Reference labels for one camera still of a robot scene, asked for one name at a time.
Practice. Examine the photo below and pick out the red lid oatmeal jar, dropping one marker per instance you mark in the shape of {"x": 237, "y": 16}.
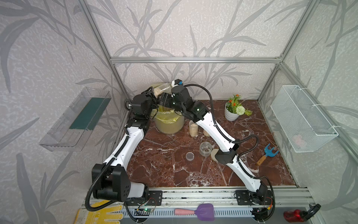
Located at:
{"x": 206, "y": 133}

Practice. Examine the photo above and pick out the white wire wall basket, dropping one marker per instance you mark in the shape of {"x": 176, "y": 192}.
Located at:
{"x": 305, "y": 126}

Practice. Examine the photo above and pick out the white pot artificial flowers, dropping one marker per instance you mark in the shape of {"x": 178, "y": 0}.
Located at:
{"x": 234, "y": 108}

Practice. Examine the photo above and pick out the purple scoop pink handle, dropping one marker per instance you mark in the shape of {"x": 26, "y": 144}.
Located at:
{"x": 204, "y": 212}

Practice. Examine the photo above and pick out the clear oatmeal jar small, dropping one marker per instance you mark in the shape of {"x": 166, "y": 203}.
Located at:
{"x": 163, "y": 88}

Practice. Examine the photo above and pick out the mesh trash bin yellow bag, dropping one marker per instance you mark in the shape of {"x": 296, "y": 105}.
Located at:
{"x": 167, "y": 120}

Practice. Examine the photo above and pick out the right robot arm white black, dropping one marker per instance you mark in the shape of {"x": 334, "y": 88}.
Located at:
{"x": 231, "y": 150}

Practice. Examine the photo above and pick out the clear plastic wall shelf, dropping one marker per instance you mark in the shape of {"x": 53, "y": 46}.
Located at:
{"x": 74, "y": 128}

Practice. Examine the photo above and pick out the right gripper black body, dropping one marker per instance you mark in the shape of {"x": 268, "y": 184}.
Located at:
{"x": 169, "y": 102}

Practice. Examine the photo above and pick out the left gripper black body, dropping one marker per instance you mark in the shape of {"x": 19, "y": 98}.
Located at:
{"x": 150, "y": 101}

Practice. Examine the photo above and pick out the clear oatmeal jar tall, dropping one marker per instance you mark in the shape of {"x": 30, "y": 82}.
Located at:
{"x": 193, "y": 129}

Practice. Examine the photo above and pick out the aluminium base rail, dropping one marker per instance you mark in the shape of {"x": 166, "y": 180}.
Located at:
{"x": 229, "y": 197}

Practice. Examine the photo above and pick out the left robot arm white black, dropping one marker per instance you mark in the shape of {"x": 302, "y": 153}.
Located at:
{"x": 110, "y": 181}

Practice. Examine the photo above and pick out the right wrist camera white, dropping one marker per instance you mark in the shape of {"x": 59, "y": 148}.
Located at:
{"x": 176, "y": 82}

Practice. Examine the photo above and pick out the yellow dotted work glove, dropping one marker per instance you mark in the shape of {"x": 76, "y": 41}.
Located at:
{"x": 111, "y": 214}

